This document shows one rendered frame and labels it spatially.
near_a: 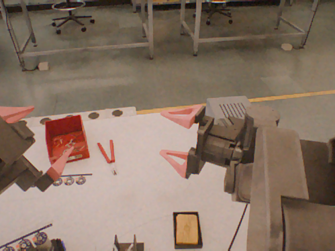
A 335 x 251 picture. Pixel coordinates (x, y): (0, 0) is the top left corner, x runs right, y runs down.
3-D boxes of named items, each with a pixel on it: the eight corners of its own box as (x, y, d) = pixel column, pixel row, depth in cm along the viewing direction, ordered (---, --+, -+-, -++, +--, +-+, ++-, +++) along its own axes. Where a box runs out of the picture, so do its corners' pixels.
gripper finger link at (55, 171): (60, 118, 45) (15, 149, 37) (89, 149, 46) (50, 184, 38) (45, 137, 49) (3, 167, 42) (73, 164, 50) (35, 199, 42)
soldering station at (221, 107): (259, 157, 70) (268, 129, 64) (217, 162, 69) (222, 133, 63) (240, 121, 82) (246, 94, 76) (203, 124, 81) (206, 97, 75)
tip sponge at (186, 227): (202, 248, 52) (203, 244, 51) (174, 249, 52) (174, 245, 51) (197, 215, 58) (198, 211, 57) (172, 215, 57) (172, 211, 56)
